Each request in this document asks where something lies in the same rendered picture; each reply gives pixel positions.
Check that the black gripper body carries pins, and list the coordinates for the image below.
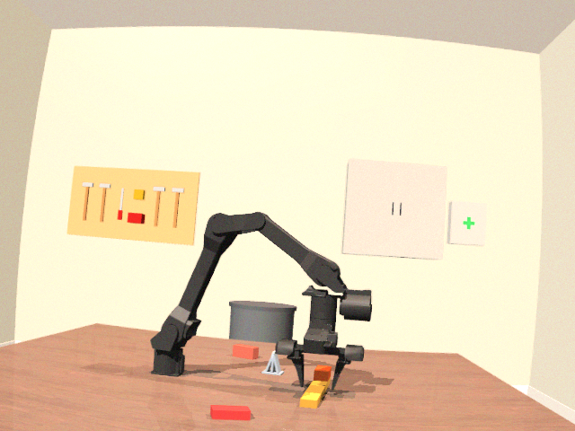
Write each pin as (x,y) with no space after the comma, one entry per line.
(290,347)

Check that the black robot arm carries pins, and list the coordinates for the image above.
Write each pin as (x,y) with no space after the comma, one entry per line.
(182,323)

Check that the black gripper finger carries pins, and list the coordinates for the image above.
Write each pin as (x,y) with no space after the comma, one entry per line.
(338,369)
(299,365)

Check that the yellow bar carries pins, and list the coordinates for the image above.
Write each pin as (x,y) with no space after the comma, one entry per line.
(313,395)

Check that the orange rectangular block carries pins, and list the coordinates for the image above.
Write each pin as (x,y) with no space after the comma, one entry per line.
(245,351)

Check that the red rectangular block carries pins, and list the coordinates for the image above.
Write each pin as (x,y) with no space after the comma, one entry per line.
(229,413)

